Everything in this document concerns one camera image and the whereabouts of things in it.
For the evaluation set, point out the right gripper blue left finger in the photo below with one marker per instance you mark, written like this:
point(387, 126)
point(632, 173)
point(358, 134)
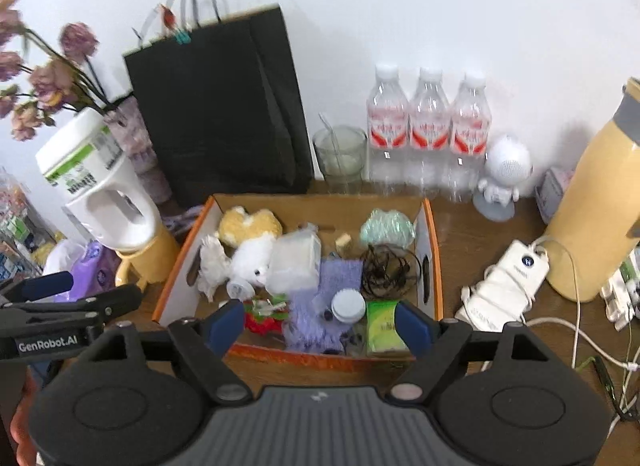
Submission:
point(223, 327)

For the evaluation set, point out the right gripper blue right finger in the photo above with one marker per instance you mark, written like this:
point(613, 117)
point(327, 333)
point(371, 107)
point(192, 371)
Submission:
point(417, 330)

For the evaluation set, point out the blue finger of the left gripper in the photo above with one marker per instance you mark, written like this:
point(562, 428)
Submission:
point(36, 288)
point(99, 310)

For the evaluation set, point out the green tissue packet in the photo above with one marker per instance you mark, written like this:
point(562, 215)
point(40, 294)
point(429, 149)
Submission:
point(382, 338)

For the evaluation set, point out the green red snack wrapper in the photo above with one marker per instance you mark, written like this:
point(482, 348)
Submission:
point(264, 316)

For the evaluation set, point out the white tissue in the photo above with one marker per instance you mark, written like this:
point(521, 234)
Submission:
point(214, 267)

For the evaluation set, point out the purple knitted pouch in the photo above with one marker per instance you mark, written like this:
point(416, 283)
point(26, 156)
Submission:
point(311, 326)

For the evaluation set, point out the alpaca plush toy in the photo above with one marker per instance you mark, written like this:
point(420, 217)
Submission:
point(251, 236)

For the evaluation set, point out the translucent cotton swab box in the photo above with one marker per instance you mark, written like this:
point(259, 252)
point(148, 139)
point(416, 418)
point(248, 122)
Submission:
point(294, 263)

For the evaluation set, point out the cream eraser block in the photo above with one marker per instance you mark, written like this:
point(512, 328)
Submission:
point(343, 242)

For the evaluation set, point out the person left hand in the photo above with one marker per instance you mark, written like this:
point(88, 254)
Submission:
point(25, 452)

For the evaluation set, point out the purple tissue pack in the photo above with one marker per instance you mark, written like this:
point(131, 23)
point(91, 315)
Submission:
point(93, 268)

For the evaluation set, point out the yellow mug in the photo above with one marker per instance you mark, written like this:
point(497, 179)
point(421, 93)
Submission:
point(151, 264)

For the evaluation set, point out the white power adapter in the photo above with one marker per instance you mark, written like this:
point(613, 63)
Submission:
point(507, 291)

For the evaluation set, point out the red cardboard box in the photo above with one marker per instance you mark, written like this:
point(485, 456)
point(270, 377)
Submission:
point(388, 272)

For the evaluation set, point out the white detergent bottle vase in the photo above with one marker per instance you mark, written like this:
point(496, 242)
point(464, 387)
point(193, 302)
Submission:
point(84, 163)

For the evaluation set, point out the water bottle left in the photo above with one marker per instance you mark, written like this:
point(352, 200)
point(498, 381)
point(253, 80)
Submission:
point(388, 131)

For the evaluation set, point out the water bottle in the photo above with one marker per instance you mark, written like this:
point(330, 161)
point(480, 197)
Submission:
point(388, 131)
point(470, 123)
point(429, 128)

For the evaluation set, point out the water bottle middle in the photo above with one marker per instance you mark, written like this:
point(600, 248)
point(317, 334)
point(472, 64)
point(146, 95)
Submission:
point(429, 128)

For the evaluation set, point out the white robot speaker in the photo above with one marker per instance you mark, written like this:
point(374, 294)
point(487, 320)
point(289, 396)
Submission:
point(508, 164)

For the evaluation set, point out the grey small box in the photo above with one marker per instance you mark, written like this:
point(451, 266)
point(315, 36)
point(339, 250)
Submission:
point(550, 191)

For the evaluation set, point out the glass cup with spoon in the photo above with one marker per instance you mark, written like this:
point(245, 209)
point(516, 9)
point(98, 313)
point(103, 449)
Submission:
point(341, 152)

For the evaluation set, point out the yellow thermos jug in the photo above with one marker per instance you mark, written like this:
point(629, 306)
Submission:
point(597, 223)

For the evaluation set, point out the white power strip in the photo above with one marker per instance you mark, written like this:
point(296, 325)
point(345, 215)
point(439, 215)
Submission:
point(621, 293)

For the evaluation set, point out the dried pink flowers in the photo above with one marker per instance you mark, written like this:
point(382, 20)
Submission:
point(39, 80)

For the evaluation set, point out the water bottle right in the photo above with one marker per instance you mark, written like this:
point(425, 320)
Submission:
point(470, 123)

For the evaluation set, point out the black paper bag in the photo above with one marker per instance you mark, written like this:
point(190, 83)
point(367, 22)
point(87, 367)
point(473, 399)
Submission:
point(222, 105)

